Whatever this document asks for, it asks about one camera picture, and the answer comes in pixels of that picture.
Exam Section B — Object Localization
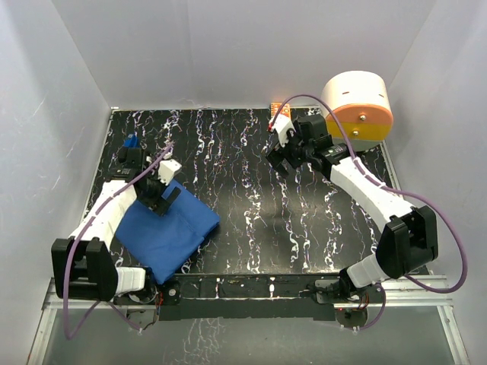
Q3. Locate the aluminium frame extrusion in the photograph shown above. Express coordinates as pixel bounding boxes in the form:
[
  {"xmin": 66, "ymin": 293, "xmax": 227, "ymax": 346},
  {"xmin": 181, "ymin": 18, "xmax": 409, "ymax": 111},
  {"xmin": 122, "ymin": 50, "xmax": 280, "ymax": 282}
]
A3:
[{"xmin": 28, "ymin": 275, "xmax": 471, "ymax": 365}]

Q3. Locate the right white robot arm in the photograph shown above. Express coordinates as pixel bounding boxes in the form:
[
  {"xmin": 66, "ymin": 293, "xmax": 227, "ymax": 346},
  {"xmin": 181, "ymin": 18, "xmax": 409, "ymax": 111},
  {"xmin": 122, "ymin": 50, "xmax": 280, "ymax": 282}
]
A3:
[{"xmin": 266, "ymin": 114, "xmax": 438, "ymax": 302}]

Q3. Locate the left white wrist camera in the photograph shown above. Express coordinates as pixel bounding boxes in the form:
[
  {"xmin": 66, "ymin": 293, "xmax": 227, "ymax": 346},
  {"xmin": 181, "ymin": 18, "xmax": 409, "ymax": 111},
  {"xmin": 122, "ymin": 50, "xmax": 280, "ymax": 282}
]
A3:
[{"xmin": 158, "ymin": 159, "xmax": 182, "ymax": 186}]

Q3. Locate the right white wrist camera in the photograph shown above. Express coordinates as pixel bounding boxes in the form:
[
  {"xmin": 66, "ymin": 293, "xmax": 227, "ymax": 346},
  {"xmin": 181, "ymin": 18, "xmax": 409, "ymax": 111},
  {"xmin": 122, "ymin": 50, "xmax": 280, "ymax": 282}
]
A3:
[{"xmin": 269, "ymin": 114, "xmax": 295, "ymax": 147}]

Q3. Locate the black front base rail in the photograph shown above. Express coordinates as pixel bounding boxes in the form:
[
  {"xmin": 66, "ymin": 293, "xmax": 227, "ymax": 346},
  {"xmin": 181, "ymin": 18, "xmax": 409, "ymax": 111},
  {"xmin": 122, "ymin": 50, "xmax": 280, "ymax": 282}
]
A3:
[{"xmin": 113, "ymin": 271, "xmax": 386, "ymax": 322}]

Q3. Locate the small orange circuit board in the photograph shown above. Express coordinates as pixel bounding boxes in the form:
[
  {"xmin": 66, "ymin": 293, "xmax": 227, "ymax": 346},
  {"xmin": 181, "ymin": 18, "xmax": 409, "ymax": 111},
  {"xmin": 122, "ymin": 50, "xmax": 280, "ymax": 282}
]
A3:
[{"xmin": 270, "ymin": 102, "xmax": 291, "ymax": 119}]

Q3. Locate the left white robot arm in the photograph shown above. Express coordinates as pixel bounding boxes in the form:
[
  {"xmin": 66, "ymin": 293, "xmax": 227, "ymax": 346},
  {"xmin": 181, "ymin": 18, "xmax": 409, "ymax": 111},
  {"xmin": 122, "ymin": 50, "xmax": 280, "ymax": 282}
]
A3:
[{"xmin": 51, "ymin": 145, "xmax": 181, "ymax": 303}]

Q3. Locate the small blue plastic clip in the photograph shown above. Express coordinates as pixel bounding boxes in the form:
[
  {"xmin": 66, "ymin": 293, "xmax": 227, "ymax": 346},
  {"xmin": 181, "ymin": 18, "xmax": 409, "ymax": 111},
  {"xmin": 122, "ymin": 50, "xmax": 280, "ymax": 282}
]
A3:
[{"xmin": 123, "ymin": 134, "xmax": 140, "ymax": 148}]

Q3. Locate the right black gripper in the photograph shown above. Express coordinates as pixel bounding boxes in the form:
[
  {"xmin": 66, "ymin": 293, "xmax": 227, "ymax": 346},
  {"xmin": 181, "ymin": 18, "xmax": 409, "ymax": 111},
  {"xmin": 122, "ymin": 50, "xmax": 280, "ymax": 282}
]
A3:
[{"xmin": 266, "ymin": 122, "xmax": 314, "ymax": 179}]

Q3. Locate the pink cylindrical tissue phantom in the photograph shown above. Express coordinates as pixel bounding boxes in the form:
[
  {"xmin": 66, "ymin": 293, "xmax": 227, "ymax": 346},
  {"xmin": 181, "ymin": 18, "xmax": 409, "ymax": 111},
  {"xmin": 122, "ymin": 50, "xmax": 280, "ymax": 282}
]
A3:
[{"xmin": 321, "ymin": 71, "xmax": 393, "ymax": 151}]

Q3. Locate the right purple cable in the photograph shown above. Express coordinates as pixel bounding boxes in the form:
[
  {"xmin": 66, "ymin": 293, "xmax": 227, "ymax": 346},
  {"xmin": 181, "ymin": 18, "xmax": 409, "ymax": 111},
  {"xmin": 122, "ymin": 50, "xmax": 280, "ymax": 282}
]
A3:
[{"xmin": 270, "ymin": 94, "xmax": 469, "ymax": 332}]

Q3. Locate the blue surgical drape cloth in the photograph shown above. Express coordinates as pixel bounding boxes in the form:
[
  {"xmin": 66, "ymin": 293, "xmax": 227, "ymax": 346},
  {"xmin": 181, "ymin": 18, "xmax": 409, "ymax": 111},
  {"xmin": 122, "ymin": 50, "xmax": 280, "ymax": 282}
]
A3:
[{"xmin": 116, "ymin": 179, "xmax": 220, "ymax": 284}]

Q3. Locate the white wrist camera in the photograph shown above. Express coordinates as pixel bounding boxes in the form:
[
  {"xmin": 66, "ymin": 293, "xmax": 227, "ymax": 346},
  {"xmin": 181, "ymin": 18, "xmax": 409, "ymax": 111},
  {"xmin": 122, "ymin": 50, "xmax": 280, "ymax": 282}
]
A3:
[
  {"xmin": 269, "ymin": 114, "xmax": 295, "ymax": 147},
  {"xmin": 158, "ymin": 159, "xmax": 182, "ymax": 186}
]

